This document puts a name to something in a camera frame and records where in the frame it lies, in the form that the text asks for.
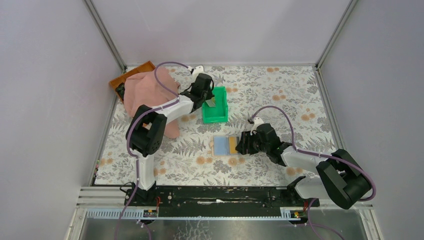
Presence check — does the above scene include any green plastic bin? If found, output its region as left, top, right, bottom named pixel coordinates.
left=202, top=86, right=229, bottom=124

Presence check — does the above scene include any gold grey striped card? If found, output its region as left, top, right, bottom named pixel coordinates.
left=228, top=136, right=240, bottom=155

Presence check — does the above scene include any beige card holder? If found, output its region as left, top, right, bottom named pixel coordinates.
left=210, top=135, right=239, bottom=157

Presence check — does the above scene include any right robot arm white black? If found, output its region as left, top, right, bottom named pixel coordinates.
left=235, top=123, right=372, bottom=210

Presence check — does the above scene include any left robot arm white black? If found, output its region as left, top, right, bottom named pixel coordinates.
left=126, top=73, right=215, bottom=191

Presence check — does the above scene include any brown wooden tray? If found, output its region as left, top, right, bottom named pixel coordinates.
left=108, top=61, right=156, bottom=103

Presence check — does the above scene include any pink cloth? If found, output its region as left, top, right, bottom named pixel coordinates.
left=123, top=67, right=180, bottom=139

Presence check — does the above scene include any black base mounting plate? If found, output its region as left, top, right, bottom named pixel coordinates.
left=124, top=185, right=311, bottom=215

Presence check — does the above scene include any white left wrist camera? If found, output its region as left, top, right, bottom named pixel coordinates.
left=190, top=65, right=205, bottom=78

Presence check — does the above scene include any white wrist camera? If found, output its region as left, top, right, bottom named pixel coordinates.
left=190, top=65, right=205, bottom=78
left=249, top=117, right=264, bottom=136

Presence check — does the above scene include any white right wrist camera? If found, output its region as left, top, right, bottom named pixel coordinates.
left=249, top=117, right=264, bottom=136

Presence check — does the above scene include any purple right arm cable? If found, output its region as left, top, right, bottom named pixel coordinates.
left=249, top=105, right=377, bottom=202

